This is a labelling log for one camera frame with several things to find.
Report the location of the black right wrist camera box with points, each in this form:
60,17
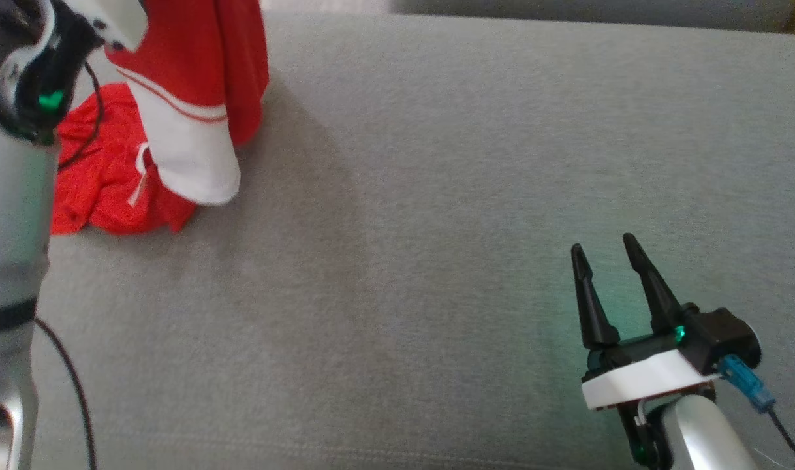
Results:
720,333

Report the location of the red basketball jersey white trim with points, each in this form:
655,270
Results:
202,52

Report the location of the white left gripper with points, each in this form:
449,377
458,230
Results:
113,23

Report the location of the red shorts white stripes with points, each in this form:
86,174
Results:
104,189

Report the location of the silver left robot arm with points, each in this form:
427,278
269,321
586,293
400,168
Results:
12,215

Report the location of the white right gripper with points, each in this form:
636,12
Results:
639,378

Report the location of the grey fabric sofa seat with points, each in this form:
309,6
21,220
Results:
397,261

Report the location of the grey fabric sofa backrest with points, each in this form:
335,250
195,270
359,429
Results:
567,10

